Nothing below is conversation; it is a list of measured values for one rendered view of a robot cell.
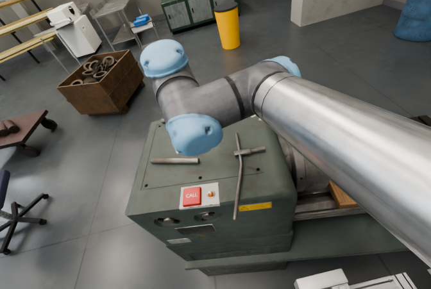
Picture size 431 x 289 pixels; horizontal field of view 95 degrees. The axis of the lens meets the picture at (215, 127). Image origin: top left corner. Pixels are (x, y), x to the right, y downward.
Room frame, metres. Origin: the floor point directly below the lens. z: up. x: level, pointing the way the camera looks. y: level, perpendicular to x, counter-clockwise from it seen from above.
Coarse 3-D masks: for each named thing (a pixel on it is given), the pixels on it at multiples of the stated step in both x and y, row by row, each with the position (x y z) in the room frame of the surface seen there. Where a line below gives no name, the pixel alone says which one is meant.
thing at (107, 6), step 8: (104, 0) 7.16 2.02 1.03; (112, 0) 7.36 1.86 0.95; (120, 0) 6.97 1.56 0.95; (128, 0) 6.58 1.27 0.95; (136, 0) 7.70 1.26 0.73; (96, 8) 6.28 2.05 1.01; (104, 8) 6.42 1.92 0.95; (112, 8) 6.08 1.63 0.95; (120, 8) 5.79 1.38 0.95; (96, 16) 5.75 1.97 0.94; (120, 16) 7.72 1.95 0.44; (128, 24) 5.76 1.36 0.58; (104, 32) 5.78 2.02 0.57; (120, 32) 6.68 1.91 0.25; (128, 32) 6.43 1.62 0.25; (120, 40) 5.90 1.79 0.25; (112, 48) 5.78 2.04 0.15
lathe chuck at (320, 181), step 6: (306, 162) 0.38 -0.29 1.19; (306, 168) 0.36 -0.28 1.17; (312, 168) 0.36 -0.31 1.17; (306, 174) 0.35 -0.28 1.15; (312, 174) 0.34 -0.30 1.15; (318, 174) 0.34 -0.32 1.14; (306, 180) 0.34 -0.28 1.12; (312, 180) 0.33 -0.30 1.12; (318, 180) 0.33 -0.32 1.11; (324, 180) 0.33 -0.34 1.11; (306, 186) 0.33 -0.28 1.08; (312, 186) 0.33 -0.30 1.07; (318, 186) 0.33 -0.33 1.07; (324, 186) 0.32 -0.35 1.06
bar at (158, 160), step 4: (152, 160) 0.53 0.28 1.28; (156, 160) 0.52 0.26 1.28; (160, 160) 0.51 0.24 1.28; (164, 160) 0.51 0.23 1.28; (168, 160) 0.50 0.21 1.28; (172, 160) 0.50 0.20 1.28; (176, 160) 0.49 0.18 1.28; (180, 160) 0.49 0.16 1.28; (184, 160) 0.48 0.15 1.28; (188, 160) 0.47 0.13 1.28; (192, 160) 0.47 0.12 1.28; (196, 160) 0.46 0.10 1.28
